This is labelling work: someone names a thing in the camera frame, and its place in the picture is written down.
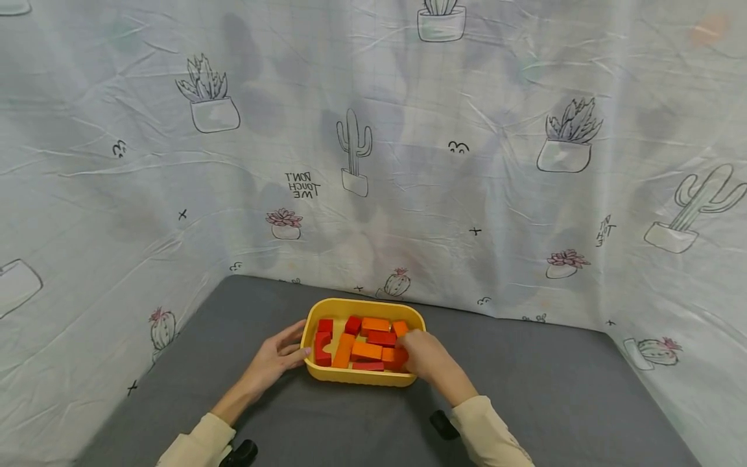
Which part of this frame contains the person's right hand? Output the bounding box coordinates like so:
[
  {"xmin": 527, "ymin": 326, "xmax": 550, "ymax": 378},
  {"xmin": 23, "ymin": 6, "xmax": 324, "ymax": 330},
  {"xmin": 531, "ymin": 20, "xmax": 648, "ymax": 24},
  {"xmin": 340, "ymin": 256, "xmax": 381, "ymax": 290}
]
[{"xmin": 398, "ymin": 329, "xmax": 463, "ymax": 391}]

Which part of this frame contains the person's left hand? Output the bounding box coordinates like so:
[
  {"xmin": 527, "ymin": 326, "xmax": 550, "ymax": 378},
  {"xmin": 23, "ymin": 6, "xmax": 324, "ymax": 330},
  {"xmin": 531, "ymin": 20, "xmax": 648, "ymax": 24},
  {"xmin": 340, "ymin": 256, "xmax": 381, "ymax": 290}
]
[{"xmin": 238, "ymin": 319, "xmax": 313, "ymax": 401}]

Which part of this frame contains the yellow plastic tray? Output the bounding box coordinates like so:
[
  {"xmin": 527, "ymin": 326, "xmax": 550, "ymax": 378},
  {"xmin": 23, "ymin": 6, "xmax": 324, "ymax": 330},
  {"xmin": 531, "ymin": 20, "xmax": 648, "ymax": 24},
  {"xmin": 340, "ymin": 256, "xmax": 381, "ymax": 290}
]
[{"xmin": 300, "ymin": 298, "xmax": 427, "ymax": 389}]

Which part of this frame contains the person's right forearm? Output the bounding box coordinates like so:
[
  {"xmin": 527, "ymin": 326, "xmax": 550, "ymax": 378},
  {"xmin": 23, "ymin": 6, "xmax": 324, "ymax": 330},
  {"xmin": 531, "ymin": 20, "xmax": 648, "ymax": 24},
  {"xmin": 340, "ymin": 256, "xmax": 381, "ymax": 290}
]
[{"xmin": 433, "ymin": 374, "xmax": 536, "ymax": 467}]

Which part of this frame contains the person's left forearm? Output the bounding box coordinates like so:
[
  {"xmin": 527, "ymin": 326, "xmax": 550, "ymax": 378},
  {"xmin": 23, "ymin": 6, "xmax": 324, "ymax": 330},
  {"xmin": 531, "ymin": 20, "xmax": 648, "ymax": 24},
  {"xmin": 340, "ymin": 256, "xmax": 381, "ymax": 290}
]
[{"xmin": 155, "ymin": 387, "xmax": 255, "ymax": 467}]

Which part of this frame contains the pile of red orange blocks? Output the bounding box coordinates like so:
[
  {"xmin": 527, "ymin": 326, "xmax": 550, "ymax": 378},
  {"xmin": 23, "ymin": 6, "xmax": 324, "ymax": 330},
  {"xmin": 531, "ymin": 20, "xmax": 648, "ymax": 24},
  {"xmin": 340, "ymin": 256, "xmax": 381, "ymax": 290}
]
[{"xmin": 314, "ymin": 316, "xmax": 410, "ymax": 372}]

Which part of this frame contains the black wrist band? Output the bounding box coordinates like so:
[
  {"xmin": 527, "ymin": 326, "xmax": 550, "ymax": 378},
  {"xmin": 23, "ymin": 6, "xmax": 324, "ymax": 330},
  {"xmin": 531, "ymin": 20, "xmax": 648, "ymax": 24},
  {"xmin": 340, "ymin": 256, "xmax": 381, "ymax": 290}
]
[
  {"xmin": 429, "ymin": 409, "xmax": 461, "ymax": 441},
  {"xmin": 219, "ymin": 439, "xmax": 259, "ymax": 467}
]

